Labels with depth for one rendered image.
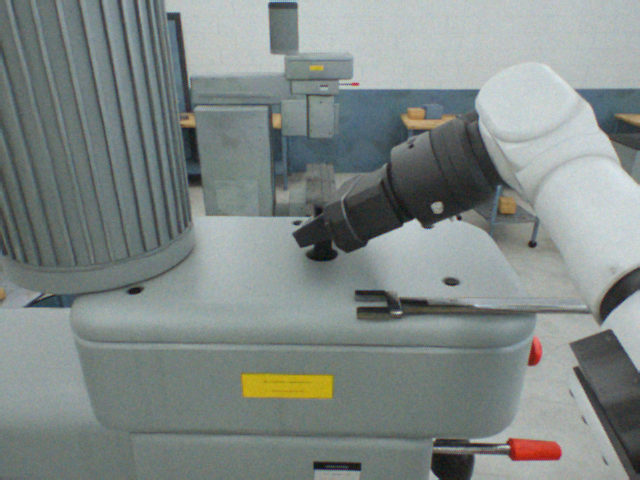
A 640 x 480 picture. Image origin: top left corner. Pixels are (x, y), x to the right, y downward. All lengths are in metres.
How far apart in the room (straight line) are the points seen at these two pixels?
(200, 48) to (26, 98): 6.79
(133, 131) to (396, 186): 0.25
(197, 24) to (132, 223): 6.77
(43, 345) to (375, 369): 0.43
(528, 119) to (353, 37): 6.63
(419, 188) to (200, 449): 0.36
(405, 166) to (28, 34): 0.33
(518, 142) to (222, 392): 0.35
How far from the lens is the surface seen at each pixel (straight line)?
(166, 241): 0.54
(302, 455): 0.58
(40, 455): 0.68
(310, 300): 0.47
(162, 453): 0.61
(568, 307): 0.50
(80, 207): 0.49
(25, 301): 2.88
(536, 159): 0.40
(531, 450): 0.62
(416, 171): 0.46
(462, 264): 0.56
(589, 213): 0.36
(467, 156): 0.45
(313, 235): 0.53
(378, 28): 7.02
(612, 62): 7.92
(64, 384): 0.65
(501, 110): 0.43
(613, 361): 0.31
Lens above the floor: 2.14
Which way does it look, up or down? 25 degrees down
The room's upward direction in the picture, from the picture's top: straight up
